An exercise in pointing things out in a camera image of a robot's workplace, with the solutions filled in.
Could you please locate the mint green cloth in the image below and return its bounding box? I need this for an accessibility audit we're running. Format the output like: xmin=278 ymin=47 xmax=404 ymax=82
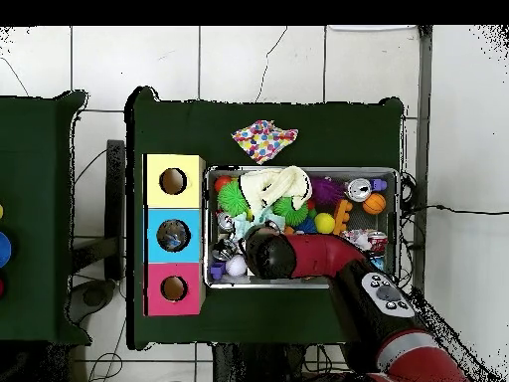
xmin=233 ymin=211 xmax=259 ymax=240

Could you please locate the cream cloth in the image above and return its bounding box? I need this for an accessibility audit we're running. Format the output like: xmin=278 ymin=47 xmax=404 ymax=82
xmin=238 ymin=165 xmax=311 ymax=212

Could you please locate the polka dot cloth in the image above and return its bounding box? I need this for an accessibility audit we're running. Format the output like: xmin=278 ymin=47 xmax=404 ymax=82
xmin=232 ymin=118 xmax=299 ymax=166

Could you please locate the wooden box with three holes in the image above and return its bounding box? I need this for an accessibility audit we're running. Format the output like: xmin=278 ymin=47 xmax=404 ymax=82
xmin=141 ymin=152 xmax=207 ymax=317

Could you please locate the green spiky ball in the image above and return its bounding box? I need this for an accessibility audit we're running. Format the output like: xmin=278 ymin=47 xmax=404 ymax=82
xmin=273 ymin=194 xmax=310 ymax=226
xmin=218 ymin=178 xmax=250 ymax=215

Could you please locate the white baseball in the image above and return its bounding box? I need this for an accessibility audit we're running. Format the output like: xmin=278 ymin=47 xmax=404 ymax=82
xmin=225 ymin=254 xmax=248 ymax=278

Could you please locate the yellow ball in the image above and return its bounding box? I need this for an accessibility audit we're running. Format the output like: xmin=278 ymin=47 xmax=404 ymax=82
xmin=313 ymin=212 xmax=336 ymax=236

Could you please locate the purple spiky ball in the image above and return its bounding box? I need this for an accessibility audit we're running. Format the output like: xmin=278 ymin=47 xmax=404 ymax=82
xmin=309 ymin=176 xmax=345 ymax=208

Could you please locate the orange long plastic block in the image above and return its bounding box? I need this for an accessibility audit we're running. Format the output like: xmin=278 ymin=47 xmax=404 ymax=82
xmin=332 ymin=198 xmax=355 ymax=236

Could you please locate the silver tin can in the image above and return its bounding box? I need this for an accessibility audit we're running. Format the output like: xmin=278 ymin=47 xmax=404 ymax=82
xmin=345 ymin=178 xmax=373 ymax=203

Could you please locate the dark green tablecloth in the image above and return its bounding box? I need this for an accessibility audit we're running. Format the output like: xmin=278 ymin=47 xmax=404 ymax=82
xmin=125 ymin=86 xmax=407 ymax=351

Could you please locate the small orange basketball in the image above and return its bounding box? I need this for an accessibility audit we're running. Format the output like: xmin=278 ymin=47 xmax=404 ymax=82
xmin=363 ymin=193 xmax=388 ymax=216

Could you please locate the black upright panel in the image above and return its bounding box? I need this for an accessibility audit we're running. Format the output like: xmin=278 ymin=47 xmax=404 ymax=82
xmin=105 ymin=140 xmax=127 ymax=282

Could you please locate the side table with green cloth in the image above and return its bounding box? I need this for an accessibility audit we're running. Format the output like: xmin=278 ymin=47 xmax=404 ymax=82
xmin=0 ymin=89 xmax=90 ymax=345

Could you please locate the blue round object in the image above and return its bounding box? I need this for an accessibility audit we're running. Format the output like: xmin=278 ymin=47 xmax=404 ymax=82
xmin=0 ymin=230 xmax=13 ymax=268

